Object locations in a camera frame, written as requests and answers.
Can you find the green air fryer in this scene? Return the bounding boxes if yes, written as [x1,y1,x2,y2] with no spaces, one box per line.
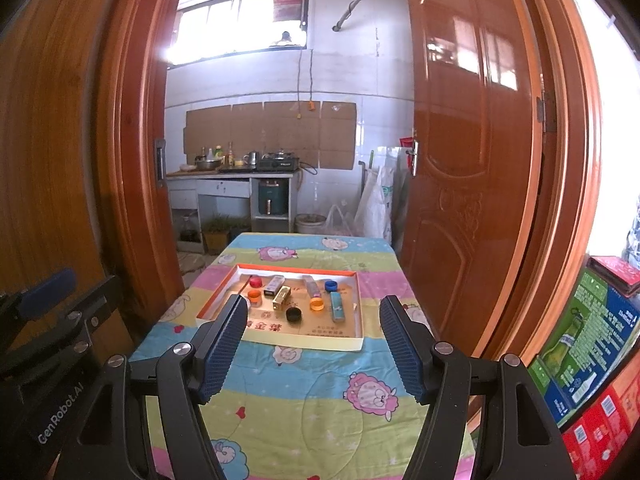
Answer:
[257,180,288,218]

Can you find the window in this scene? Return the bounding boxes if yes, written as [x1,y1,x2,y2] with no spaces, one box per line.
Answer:
[167,0,308,66]

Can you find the plain wooden door panel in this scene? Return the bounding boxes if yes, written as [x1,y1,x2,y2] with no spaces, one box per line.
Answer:
[0,0,166,361]

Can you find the white woven sack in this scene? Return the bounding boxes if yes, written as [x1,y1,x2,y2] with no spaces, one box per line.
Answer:
[355,165,396,241]

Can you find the red flat box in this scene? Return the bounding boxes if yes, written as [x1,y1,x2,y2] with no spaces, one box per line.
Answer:
[587,256,640,296]

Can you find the black gas stove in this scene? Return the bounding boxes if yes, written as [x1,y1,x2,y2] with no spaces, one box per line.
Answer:
[260,152,301,171]

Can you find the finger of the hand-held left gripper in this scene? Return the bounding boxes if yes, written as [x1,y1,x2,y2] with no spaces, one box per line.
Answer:
[0,267,78,333]
[0,272,123,386]

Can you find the shallow orange-rimmed cardboard box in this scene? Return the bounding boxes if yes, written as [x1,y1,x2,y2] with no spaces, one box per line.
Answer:
[196,263,365,353]

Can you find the red printed carton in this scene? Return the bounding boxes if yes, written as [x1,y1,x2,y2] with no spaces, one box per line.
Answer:
[562,370,640,480]

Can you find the kitchen counter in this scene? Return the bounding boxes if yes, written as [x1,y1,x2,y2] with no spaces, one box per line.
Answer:
[166,167,303,233]

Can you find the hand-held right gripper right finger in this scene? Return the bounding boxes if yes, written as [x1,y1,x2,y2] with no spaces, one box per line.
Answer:
[378,295,576,480]

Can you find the green printed carton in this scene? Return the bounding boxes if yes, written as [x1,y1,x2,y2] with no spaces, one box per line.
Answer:
[527,267,640,428]

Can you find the cardboard wall sheet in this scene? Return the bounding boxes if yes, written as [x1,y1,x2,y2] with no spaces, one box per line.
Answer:
[182,101,358,170]

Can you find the wooden planter with grass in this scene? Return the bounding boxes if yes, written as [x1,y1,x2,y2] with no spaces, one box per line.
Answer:
[202,217,231,256]

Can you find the carved wooden door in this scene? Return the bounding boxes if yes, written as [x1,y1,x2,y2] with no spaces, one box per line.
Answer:
[400,0,546,356]

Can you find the wooden door frame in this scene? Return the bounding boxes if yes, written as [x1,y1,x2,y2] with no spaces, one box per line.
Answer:
[97,0,603,361]

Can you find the cartoon sheep printed blanket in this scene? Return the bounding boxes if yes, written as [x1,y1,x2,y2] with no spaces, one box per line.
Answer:
[127,232,476,480]

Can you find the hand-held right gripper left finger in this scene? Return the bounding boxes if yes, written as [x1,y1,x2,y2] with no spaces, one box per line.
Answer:
[52,294,249,480]

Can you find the white bucket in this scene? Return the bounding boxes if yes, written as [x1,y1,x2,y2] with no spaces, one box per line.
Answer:
[295,214,326,234]

